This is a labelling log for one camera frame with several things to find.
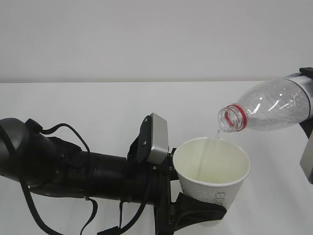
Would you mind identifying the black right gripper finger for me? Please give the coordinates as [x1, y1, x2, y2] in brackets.
[299, 118, 313, 139]
[299, 67, 313, 78]

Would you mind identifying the clear Nongfu Spring water bottle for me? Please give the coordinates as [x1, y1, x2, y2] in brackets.
[218, 72, 313, 133]

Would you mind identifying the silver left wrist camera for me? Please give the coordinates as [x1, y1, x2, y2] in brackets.
[127, 113, 169, 165]

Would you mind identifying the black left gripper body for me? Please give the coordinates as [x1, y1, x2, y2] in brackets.
[153, 148, 181, 235]

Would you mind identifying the white paper cup green logo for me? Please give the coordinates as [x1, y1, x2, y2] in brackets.
[173, 137, 250, 210]

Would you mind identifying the black left camera cable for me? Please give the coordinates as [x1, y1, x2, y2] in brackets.
[19, 118, 150, 235]

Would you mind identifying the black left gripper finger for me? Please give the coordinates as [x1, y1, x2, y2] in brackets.
[170, 193, 226, 235]

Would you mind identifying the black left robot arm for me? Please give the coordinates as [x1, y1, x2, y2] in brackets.
[0, 113, 226, 235]

